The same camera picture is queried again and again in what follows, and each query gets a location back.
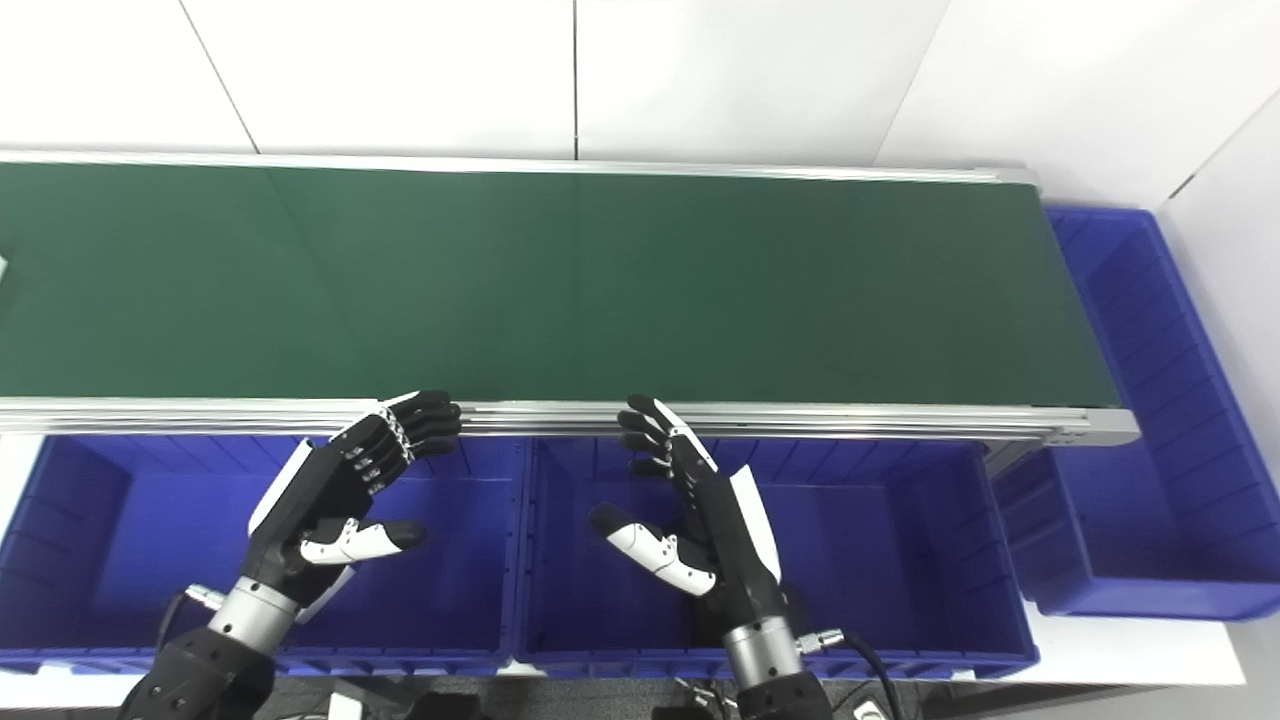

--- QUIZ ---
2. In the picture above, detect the blue plastic bin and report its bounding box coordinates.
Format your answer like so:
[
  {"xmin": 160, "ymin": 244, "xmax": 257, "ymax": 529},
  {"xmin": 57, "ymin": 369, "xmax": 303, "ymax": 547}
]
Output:
[
  {"xmin": 990, "ymin": 205, "xmax": 1280, "ymax": 621},
  {"xmin": 515, "ymin": 438, "xmax": 1041, "ymax": 681},
  {"xmin": 0, "ymin": 435, "xmax": 526, "ymax": 676}
]

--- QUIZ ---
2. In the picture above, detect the green conveyor belt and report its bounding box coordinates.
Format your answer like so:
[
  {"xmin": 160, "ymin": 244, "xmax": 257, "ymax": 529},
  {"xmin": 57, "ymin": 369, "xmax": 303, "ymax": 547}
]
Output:
[{"xmin": 0, "ymin": 150, "xmax": 1141, "ymax": 448}]

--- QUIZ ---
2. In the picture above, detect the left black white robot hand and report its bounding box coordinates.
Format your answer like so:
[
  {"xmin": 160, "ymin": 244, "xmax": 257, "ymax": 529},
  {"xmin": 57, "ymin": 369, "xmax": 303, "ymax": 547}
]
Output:
[{"xmin": 243, "ymin": 390, "xmax": 464, "ymax": 626}]

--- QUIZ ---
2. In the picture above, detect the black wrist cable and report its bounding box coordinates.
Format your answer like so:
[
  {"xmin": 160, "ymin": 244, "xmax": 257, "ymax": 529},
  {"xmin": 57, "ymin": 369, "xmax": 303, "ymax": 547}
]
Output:
[
  {"xmin": 795, "ymin": 628, "xmax": 906, "ymax": 720},
  {"xmin": 155, "ymin": 585, "xmax": 226, "ymax": 651}
]

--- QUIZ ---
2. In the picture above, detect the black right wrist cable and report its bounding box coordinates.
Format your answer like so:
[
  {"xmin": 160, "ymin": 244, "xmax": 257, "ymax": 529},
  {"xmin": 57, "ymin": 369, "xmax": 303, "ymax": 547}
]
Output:
[{"xmin": 795, "ymin": 628, "xmax": 906, "ymax": 720}]

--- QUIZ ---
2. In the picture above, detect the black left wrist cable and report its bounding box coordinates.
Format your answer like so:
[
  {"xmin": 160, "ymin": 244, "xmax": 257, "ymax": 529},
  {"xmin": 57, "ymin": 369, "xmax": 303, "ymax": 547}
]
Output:
[{"xmin": 155, "ymin": 585, "xmax": 226, "ymax": 651}]

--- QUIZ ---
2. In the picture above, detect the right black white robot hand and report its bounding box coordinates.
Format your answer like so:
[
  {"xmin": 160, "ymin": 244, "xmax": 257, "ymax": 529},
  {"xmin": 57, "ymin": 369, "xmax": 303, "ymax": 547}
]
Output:
[{"xmin": 588, "ymin": 394, "xmax": 791, "ymax": 631}]

